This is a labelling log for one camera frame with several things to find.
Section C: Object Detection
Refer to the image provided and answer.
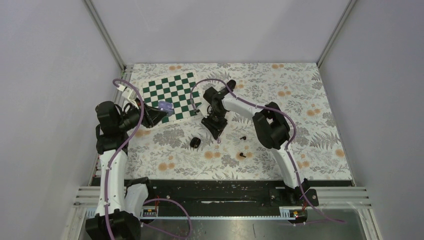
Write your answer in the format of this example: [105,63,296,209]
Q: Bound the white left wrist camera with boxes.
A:
[117,84,138,107]

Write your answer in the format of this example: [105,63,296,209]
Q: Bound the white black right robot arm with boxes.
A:
[201,87,308,206]

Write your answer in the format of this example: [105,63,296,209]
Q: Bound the black round cap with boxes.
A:
[189,137,202,149]

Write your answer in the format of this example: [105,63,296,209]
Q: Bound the floral patterned table mat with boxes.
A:
[124,62,353,180]

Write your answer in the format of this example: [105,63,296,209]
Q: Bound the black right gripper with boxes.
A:
[201,109,228,141]

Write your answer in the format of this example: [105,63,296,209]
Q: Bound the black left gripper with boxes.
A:
[117,97,168,132]

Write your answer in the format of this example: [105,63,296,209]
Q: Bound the green white checkered board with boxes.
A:
[140,70,203,128]

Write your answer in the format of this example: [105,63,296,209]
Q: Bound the white slotted cable duct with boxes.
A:
[138,204,308,221]

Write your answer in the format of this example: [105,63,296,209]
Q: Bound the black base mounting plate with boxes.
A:
[90,177,320,218]

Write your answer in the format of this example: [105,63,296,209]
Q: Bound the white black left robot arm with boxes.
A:
[85,100,167,240]

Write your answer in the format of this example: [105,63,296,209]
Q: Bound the black marker orange cap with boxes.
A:
[203,79,236,114]

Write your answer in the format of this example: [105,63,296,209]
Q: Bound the purple earbud charging case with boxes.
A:
[158,100,175,117]

